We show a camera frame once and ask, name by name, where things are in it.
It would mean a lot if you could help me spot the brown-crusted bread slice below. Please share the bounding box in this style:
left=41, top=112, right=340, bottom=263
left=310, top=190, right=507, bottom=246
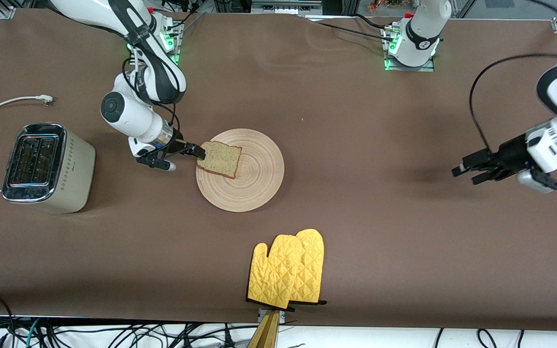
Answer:
left=196, top=141, right=243, bottom=179

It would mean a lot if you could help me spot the round pale wooden plate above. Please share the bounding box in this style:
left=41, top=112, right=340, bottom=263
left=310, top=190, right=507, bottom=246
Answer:
left=195, top=128, right=285, bottom=213

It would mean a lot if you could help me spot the silver beige two-slot toaster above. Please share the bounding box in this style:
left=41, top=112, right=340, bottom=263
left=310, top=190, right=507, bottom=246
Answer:
left=2, top=123, right=96, bottom=214

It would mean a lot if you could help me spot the yellow quilted oven mitt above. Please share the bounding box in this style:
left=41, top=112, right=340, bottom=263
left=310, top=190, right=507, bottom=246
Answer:
left=288, top=229, right=327, bottom=306
left=246, top=235, right=304, bottom=310

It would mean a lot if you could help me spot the grey metal equipment box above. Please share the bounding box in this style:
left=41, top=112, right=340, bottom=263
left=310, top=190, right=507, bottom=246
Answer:
left=251, top=0, right=323, bottom=15

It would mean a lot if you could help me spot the tan wooden beam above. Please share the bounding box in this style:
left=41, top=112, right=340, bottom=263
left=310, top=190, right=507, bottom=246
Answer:
left=247, top=312, right=280, bottom=348

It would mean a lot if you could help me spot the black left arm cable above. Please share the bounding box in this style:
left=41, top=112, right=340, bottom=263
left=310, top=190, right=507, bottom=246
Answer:
left=469, top=53, right=557, bottom=155

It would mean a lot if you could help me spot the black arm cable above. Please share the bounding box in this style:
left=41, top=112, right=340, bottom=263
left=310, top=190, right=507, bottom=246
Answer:
left=469, top=53, right=557, bottom=155
left=122, top=57, right=181, bottom=166

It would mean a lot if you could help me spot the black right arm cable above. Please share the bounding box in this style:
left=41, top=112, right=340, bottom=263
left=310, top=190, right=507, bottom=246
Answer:
left=122, top=57, right=181, bottom=166

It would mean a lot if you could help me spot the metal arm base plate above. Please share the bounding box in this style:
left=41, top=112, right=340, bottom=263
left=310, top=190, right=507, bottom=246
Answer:
left=382, top=27, right=437, bottom=72
left=162, top=19, right=183, bottom=66

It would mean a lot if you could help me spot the white toaster power cable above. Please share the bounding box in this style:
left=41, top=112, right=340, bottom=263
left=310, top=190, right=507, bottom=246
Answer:
left=0, top=95, right=53, bottom=192

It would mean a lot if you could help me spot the black cable across table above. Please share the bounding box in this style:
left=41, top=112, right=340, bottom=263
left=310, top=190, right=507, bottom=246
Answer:
left=308, top=14, right=395, bottom=42

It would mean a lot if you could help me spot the small metal bracket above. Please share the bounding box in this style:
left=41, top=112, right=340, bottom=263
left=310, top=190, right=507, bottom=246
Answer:
left=258, top=309, right=287, bottom=323

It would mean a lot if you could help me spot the teal floor cable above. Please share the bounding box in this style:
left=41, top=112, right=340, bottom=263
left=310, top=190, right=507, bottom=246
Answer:
left=25, top=318, right=43, bottom=348

